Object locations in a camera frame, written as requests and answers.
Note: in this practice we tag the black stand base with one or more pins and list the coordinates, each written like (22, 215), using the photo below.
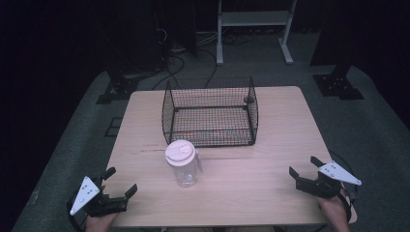
(338, 86)
(117, 90)

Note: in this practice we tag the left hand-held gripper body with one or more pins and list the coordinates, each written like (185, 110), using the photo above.
(84, 192)

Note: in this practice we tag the clear bottle with white lid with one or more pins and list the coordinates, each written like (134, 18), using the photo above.
(183, 164)

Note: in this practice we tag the person's right hand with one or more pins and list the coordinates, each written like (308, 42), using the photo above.
(335, 212)

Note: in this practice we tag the person's left hand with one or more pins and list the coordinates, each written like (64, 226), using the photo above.
(98, 224)

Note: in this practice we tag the white metal stand frame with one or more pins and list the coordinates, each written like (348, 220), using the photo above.
(254, 17)

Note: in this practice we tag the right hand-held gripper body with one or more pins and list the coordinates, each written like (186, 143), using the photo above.
(322, 187)

